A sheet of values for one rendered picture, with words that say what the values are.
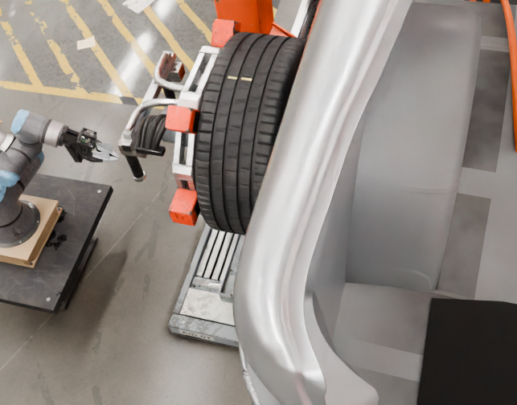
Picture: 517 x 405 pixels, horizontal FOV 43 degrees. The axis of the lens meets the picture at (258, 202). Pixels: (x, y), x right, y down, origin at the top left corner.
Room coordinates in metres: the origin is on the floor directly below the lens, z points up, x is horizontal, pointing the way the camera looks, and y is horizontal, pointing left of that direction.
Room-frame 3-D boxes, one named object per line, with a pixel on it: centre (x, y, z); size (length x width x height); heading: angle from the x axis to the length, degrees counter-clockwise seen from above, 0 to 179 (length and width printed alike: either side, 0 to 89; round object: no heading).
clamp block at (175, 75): (1.70, 0.22, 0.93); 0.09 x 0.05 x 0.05; 66
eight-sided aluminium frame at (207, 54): (1.46, 0.10, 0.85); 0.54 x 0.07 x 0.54; 156
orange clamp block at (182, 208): (1.17, 0.22, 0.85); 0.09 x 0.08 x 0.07; 156
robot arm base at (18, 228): (1.59, 1.00, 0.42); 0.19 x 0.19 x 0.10
